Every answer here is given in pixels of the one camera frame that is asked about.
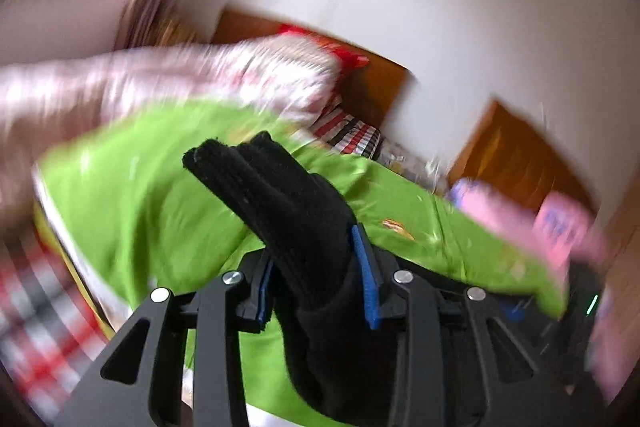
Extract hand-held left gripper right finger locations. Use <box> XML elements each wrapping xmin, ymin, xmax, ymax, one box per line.
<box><xmin>351</xmin><ymin>223</ymin><xmax>606</xmax><ymax>427</ymax></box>

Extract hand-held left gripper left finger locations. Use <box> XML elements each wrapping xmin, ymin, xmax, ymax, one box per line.
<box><xmin>55</xmin><ymin>252</ymin><xmax>275</xmax><ymax>427</ymax></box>

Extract black pants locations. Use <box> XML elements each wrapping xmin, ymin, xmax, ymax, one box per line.
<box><xmin>181</xmin><ymin>132</ymin><xmax>401</xmax><ymax>427</ymax></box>

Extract folded pink quilt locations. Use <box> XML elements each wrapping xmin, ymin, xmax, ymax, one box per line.
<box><xmin>532</xmin><ymin>189</ymin><xmax>608</xmax><ymax>258</ymax></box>

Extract nightstand with floral cloth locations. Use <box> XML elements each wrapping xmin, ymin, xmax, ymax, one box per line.
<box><xmin>375</xmin><ymin>139</ymin><xmax>451</xmax><ymax>192</ymax></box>

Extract red checkered bed sheet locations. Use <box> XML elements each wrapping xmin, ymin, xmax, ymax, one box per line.
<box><xmin>310</xmin><ymin>104</ymin><xmax>383</xmax><ymax>158</ymax></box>

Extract green cloth with white edge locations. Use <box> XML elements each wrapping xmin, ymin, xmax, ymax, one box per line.
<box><xmin>32</xmin><ymin>99</ymin><xmax>571</xmax><ymax>427</ymax></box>

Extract padded orange wooden headboard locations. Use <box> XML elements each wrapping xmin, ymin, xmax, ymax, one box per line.
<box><xmin>447</xmin><ymin>99</ymin><xmax>601</xmax><ymax>218</ymax></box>

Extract plain brown wooden headboard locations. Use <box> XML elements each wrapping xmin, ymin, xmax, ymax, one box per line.
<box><xmin>212</xmin><ymin>9</ymin><xmax>413</xmax><ymax>128</ymax></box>

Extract red plaid cloth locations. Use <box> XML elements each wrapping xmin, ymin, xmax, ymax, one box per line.
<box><xmin>0</xmin><ymin>232</ymin><xmax>108</xmax><ymax>413</ymax></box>

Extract red patterned pillow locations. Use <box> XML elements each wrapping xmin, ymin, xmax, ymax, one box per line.
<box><xmin>277</xmin><ymin>24</ymin><xmax>371</xmax><ymax>70</ymax></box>

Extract pale pink floral quilt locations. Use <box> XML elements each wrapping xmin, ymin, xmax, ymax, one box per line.
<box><xmin>0</xmin><ymin>34</ymin><xmax>341</xmax><ymax>218</ymax></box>

